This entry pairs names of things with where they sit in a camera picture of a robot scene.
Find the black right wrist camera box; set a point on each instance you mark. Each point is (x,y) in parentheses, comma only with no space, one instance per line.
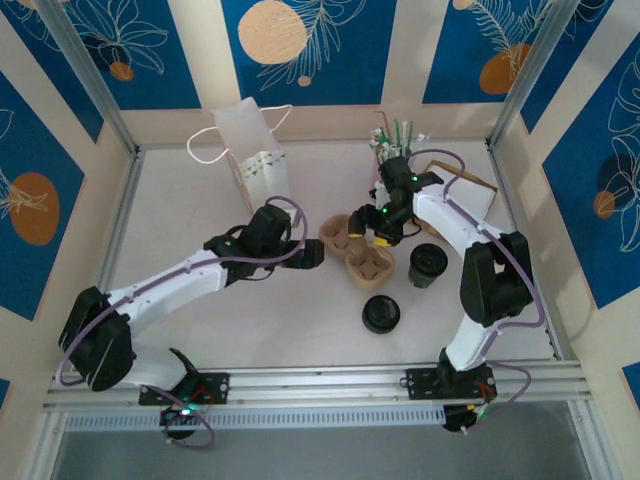
(397,171)

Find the aluminium frame post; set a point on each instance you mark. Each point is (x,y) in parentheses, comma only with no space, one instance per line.
(92,75)
(532,75)

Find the white napkin stack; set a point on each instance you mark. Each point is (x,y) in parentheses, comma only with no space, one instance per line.
(475,192)

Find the brown wooden stirrer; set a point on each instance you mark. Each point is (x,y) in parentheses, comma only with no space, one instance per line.
(386,120)

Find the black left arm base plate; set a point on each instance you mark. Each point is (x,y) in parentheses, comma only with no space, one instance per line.
(215,387)

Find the black controller box with LED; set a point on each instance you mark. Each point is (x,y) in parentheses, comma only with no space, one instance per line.
(457,422)
(180,425)

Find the white green printed straw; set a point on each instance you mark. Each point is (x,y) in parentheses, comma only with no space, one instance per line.
(376,142)
(390,149)

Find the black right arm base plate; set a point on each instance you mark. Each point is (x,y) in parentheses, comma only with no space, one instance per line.
(422,385)

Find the coffee cup with black lid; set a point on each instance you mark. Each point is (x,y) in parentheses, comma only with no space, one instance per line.
(427,265)

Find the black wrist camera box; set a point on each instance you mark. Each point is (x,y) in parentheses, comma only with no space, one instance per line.
(397,171)
(270,220)

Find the aluminium frame leg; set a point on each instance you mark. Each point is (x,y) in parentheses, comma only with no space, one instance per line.
(592,440)

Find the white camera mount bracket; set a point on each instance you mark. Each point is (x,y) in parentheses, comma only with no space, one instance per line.
(298,219)
(379,194)

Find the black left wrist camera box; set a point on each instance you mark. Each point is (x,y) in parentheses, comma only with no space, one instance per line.
(270,220)

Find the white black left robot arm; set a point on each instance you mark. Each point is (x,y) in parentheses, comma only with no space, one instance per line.
(165,285)

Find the blue floral wall panel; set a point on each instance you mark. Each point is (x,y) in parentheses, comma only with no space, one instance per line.
(450,50)
(55,65)
(150,50)
(30,150)
(570,70)
(350,50)
(600,225)

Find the brown cardboard napkin tray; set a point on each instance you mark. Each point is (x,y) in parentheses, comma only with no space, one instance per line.
(431,227)

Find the white paper-wrapped straw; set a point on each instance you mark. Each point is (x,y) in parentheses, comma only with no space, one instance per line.
(422,141)

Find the aluminium mounting rail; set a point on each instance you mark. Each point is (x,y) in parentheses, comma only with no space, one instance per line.
(320,385)

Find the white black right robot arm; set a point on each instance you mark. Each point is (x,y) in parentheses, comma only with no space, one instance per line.
(450,220)

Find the white cartoon animal paper bag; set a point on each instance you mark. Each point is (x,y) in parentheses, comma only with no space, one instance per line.
(240,125)

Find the black plastic cup lid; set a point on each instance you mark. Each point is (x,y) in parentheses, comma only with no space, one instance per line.
(382,315)

